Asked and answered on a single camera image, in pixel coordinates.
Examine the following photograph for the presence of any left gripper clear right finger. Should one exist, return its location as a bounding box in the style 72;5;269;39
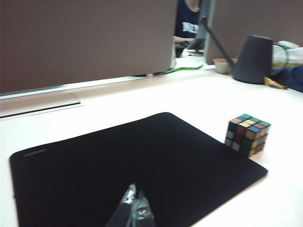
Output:
131;190;156;227

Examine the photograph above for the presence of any left gripper clear left finger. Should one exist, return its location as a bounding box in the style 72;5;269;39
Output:
105;183;137;227

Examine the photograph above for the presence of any multicolour puzzle cube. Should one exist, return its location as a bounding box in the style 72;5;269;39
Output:
224;113;272;157

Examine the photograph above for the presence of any black mouse pad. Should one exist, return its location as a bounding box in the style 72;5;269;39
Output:
9;112;269;227

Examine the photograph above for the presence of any green tape strip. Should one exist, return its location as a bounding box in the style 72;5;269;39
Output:
165;64;204;74

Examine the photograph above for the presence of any black bag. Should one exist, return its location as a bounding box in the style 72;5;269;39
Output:
174;41;190;58

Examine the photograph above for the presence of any beige paper bowl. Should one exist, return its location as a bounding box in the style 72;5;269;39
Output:
212;58;239;74

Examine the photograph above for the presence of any gray desk divider panel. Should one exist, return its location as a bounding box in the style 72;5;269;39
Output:
0;0;178;95

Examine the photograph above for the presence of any yellow snack packet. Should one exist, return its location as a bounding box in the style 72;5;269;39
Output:
263;77;288;90

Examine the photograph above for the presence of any person in navy shirt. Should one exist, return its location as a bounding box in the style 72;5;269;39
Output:
174;0;202;45

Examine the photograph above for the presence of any white plastic bag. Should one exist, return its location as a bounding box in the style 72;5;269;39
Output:
271;40;303;71

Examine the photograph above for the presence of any white desk cable flap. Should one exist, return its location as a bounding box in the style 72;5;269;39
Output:
0;92;81;118

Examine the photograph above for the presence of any brown divider with grey frame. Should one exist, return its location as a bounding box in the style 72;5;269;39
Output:
204;0;303;66

